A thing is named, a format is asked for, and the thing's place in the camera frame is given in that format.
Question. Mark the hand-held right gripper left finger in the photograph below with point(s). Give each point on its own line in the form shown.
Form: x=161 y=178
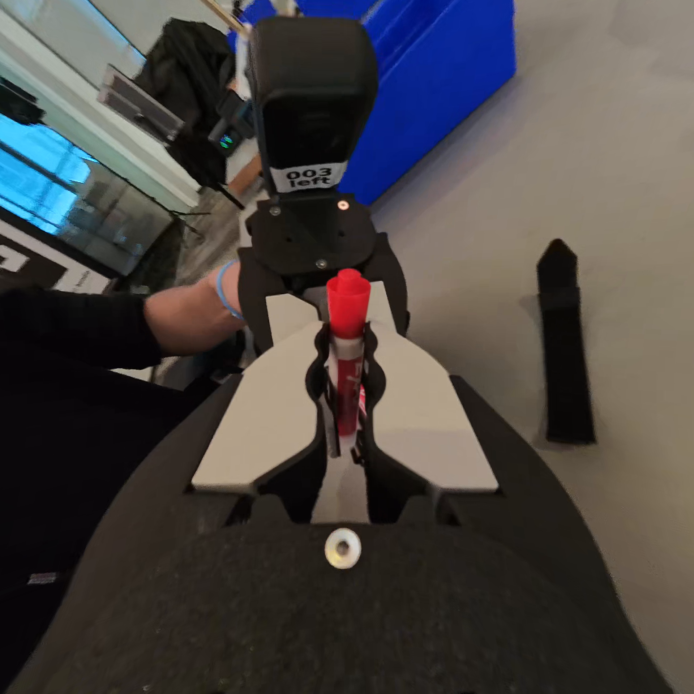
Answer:
x=260 y=423

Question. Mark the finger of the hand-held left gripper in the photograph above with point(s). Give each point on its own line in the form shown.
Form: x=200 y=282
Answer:
x=386 y=309
x=287 y=317

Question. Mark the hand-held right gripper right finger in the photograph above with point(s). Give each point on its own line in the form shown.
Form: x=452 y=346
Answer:
x=428 y=428

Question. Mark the red whiteboard marker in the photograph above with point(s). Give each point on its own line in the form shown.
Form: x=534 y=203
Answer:
x=347 y=303

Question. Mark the person's left forearm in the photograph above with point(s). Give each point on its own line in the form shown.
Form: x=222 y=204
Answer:
x=179 y=320

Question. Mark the blue wristband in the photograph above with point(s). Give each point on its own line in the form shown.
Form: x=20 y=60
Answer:
x=225 y=287

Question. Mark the black device with green lights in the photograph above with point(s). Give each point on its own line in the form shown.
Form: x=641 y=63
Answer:
x=230 y=127

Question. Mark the blue plastic bin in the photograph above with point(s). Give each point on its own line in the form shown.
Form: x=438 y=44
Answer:
x=434 y=97

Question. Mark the black jacket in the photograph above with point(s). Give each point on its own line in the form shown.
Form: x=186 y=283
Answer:
x=184 y=70

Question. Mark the grey laptop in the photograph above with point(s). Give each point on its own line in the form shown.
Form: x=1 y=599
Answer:
x=138 y=103

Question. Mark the person's black clothing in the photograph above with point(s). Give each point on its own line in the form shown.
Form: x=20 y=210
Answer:
x=81 y=461

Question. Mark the white sign with black pattern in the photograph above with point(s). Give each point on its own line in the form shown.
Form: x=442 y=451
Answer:
x=49 y=265

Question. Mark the glass window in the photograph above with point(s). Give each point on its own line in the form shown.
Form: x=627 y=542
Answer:
x=65 y=184

